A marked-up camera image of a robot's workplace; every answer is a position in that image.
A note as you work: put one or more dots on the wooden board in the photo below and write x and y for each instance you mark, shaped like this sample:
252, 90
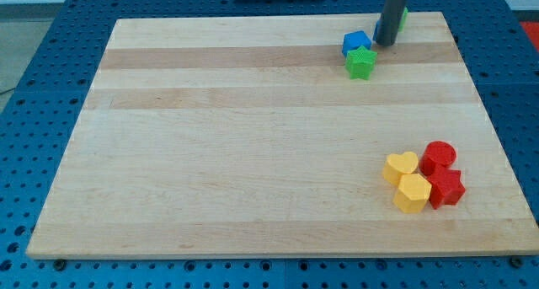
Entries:
244, 137

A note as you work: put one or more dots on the blue cube block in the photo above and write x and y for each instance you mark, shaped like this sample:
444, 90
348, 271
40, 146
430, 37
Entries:
355, 40

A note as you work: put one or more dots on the green star block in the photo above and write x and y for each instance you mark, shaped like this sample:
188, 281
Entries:
360, 63

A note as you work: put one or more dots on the yellow heart block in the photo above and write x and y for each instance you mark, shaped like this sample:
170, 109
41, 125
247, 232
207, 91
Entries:
397, 165

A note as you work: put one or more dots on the yellow hexagon block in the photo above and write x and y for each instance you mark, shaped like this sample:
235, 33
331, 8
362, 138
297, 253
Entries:
412, 193

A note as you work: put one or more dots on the blue block behind rod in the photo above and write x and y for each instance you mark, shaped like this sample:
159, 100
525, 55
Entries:
375, 31

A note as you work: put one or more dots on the red cylinder block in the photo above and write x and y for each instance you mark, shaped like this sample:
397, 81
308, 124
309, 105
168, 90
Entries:
436, 153

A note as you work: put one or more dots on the green block behind rod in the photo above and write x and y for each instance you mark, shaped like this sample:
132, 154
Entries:
403, 19

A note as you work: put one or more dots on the red star block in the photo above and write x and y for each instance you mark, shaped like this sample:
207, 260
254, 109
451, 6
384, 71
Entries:
446, 186

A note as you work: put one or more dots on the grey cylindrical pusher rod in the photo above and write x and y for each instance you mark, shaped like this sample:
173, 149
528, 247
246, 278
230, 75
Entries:
389, 21

